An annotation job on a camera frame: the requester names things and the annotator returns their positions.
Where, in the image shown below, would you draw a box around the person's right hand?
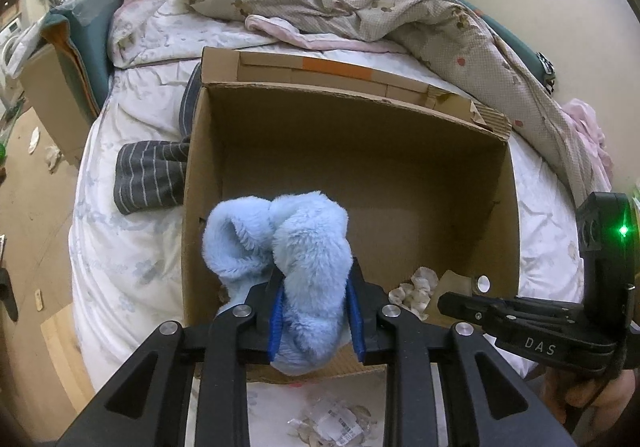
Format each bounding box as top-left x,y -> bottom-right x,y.
544,366 -> 640,434

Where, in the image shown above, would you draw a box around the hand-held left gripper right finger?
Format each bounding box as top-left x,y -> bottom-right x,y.
347,272 -> 576,447

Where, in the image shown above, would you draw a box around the white plastic bag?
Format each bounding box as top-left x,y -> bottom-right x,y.
5,20 -> 52,78

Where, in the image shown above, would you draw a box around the grey striped garment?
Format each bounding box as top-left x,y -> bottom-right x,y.
114,62 -> 203,216

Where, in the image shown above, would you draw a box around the light blue fluffy socks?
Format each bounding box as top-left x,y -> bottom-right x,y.
201,191 -> 356,376

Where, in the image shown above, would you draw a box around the beige patterned quilt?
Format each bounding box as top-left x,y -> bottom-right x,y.
182,0 -> 614,208

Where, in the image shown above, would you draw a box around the black slipper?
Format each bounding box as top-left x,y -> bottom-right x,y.
0,269 -> 20,324

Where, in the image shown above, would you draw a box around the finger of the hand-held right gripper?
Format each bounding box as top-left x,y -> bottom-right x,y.
471,274 -> 501,300
437,292 -> 506,330

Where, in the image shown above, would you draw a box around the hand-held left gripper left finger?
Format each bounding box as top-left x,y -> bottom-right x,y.
60,272 -> 286,447

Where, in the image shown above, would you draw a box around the white floral bear duvet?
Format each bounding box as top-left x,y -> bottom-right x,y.
70,10 -> 592,447

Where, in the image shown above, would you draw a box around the pink garment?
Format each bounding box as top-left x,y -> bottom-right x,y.
562,97 -> 617,189

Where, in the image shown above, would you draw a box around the black white checkered item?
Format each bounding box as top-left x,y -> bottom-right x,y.
537,52 -> 557,96

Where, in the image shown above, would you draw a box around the teal cushion with orange edge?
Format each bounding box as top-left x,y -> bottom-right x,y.
40,0 -> 127,122

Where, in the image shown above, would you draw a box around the tall cardboard box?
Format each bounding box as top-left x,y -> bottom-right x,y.
20,42 -> 101,164

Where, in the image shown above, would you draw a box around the light wooden board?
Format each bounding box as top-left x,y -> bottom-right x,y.
40,302 -> 97,394

